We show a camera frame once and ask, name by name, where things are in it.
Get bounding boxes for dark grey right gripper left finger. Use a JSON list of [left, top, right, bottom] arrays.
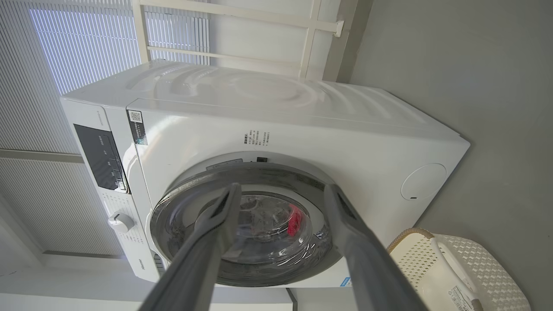
[[139, 182, 242, 311]]

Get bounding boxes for white window blinds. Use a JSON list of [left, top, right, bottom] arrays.
[[0, 0, 211, 258]]

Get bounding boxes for red cloth garment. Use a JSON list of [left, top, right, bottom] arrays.
[[287, 205, 305, 238]]

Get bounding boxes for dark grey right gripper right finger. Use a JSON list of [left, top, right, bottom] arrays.
[[324, 184, 429, 311]]

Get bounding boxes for dark grey round washer door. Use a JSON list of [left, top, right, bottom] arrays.
[[150, 162, 345, 288]]

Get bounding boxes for cream perforated laundry basket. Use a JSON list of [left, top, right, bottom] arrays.
[[387, 228, 532, 311]]

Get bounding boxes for white front-load washing machine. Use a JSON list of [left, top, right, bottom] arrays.
[[60, 60, 471, 289]]

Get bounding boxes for white washing machine dial knob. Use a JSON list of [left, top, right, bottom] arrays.
[[107, 212, 135, 234]]

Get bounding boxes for white railing frame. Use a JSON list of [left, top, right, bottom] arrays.
[[132, 0, 345, 80]]

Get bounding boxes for black touch control display panel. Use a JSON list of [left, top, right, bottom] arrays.
[[73, 124, 129, 192]]

